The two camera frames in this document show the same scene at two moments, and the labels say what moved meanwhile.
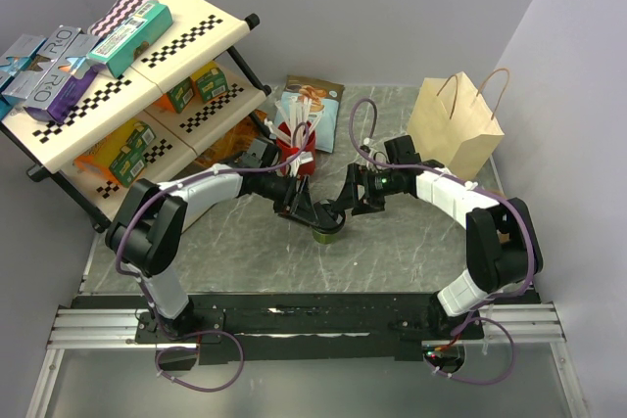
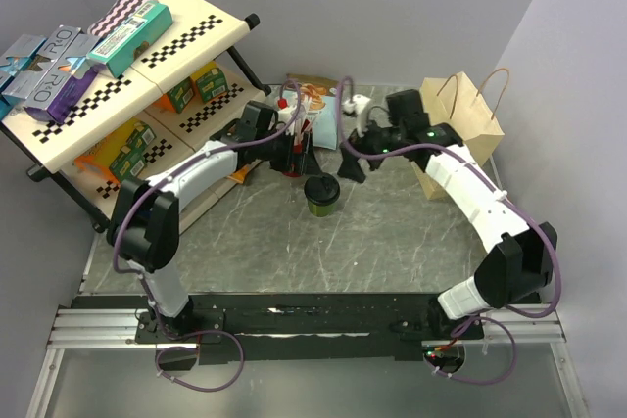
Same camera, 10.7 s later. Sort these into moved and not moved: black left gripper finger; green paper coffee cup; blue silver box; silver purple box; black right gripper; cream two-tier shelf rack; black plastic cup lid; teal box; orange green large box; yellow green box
Moved: green paper coffee cup; black plastic cup lid; black left gripper finger; black right gripper
Not moved: silver purple box; blue silver box; yellow green box; cream two-tier shelf rack; teal box; orange green large box
